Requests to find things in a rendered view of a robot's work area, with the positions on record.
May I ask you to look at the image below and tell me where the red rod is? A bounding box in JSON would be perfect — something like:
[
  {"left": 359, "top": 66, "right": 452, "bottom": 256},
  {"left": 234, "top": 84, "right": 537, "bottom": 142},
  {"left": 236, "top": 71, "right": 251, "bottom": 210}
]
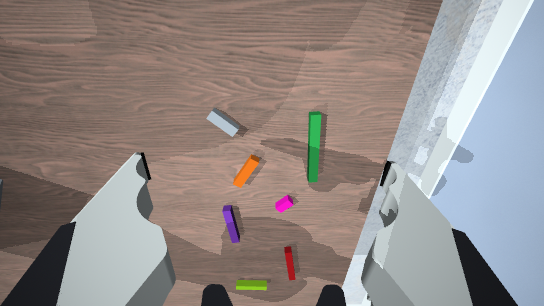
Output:
[{"left": 284, "top": 246, "right": 295, "bottom": 280}]

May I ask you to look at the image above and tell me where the grey rod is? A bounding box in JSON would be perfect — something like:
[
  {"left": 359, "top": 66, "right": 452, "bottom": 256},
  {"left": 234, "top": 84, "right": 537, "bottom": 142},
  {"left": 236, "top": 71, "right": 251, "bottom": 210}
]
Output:
[{"left": 206, "top": 108, "right": 239, "bottom": 137}]

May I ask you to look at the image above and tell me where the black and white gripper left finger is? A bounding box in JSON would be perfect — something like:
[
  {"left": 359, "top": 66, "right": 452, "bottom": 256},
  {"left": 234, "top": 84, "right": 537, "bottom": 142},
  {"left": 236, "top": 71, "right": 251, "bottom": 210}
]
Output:
[{"left": 0, "top": 152, "right": 176, "bottom": 306}]

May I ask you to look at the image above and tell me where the purple rod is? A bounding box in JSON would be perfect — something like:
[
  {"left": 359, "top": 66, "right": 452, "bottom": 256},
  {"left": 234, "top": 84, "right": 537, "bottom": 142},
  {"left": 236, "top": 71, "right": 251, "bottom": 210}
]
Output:
[{"left": 222, "top": 205, "right": 240, "bottom": 243}]

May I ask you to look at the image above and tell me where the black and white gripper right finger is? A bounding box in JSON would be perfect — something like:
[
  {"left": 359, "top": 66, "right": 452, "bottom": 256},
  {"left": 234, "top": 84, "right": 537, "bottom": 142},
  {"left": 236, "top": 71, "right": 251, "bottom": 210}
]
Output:
[{"left": 361, "top": 161, "right": 518, "bottom": 306}]

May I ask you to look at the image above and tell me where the orange rectangular rod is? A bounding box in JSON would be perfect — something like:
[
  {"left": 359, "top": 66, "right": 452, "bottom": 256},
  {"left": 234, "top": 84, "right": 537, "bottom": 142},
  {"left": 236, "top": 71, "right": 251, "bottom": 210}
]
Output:
[{"left": 233, "top": 155, "right": 259, "bottom": 188}]

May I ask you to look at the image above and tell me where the small magenta block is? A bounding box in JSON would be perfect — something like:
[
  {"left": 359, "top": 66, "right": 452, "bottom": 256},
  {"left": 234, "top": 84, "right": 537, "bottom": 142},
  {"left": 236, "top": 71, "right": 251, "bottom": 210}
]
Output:
[{"left": 275, "top": 195, "right": 293, "bottom": 213}]

